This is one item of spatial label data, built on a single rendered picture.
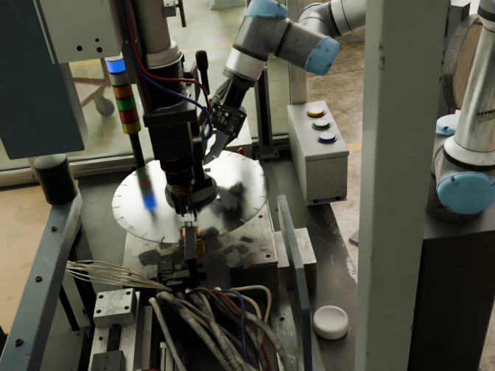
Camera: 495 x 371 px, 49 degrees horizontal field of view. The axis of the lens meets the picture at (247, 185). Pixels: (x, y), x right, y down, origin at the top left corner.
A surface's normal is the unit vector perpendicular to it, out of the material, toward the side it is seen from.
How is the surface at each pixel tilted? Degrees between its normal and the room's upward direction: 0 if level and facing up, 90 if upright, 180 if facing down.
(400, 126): 90
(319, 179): 90
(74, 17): 90
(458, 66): 86
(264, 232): 0
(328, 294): 0
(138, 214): 0
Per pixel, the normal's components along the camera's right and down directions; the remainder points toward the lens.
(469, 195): -0.21, 0.68
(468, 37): 0.72, 0.28
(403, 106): 0.10, 0.56
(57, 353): -0.09, -0.82
